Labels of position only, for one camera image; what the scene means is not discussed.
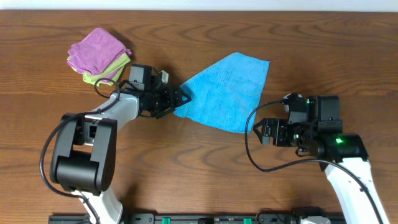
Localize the green folded cloth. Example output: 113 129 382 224
70 53 131 85
83 66 123 85

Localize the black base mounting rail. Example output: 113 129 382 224
48 207 346 224

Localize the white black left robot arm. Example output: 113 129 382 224
47 82 191 223

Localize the green bottom folded cloth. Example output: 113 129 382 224
83 66 123 85

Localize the green upper folded cloth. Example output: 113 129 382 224
70 53 131 85

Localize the purple top folded cloth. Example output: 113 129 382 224
68 28 131 75

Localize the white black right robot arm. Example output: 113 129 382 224
252 118 389 223

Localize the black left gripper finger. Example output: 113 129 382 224
177 87 192 107
154 105 176 119

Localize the purple lower folded cloth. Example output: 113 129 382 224
99 67 124 86

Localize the purple folded cloth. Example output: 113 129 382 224
99 67 124 86
68 28 131 75

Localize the blue microfiber cloth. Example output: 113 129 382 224
174 52 270 134

